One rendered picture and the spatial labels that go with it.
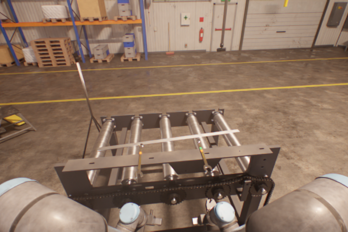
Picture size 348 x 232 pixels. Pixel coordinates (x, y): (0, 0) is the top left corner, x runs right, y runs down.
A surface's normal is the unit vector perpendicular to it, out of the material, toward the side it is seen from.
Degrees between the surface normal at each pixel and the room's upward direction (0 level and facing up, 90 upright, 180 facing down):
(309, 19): 90
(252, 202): 90
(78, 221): 45
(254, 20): 90
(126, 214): 20
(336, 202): 15
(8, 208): 25
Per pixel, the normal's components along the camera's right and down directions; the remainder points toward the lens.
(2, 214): -0.26, -0.44
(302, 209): -0.40, -0.75
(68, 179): 0.11, 0.49
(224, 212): 0.11, -0.67
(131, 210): -0.15, -0.66
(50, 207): 0.33, -0.84
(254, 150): -0.02, -0.87
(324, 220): -0.02, -0.47
